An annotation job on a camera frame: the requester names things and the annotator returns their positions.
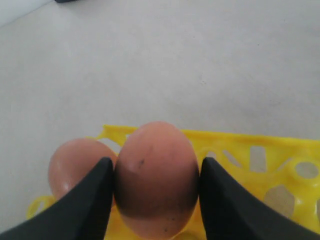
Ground brown egg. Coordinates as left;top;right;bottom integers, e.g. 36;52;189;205
114;121;200;240
48;138;117;200

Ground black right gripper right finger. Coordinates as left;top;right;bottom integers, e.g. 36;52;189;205
199;157;320;240

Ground yellow plastic egg tray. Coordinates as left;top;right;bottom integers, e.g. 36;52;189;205
26;124;320;240

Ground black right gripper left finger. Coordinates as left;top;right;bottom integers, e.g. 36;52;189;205
0;157;113;240

